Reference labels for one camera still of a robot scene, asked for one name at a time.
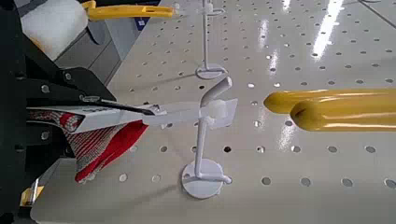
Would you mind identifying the red gloves with card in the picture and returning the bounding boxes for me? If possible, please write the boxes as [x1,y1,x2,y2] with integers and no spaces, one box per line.
[26,98,239,185]

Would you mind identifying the cream perforated pegboard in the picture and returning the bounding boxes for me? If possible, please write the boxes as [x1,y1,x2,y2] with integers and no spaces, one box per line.
[29,0,396,224]

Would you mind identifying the yellow handled pliers in package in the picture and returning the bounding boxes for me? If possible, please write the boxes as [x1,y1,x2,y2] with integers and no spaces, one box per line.
[263,88,396,133]

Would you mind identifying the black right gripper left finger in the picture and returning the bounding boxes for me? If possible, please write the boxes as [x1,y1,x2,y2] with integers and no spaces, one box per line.
[12,122,77,188]

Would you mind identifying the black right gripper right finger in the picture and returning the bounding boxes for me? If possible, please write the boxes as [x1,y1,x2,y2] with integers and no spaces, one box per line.
[18,34,156,116]

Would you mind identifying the white pegboard hook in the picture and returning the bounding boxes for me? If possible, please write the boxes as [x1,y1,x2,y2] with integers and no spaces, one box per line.
[181,76,233,200]
[195,0,229,80]

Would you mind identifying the yellow handled white paint roller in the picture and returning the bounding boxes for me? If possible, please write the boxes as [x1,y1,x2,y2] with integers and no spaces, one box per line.
[20,0,177,62]

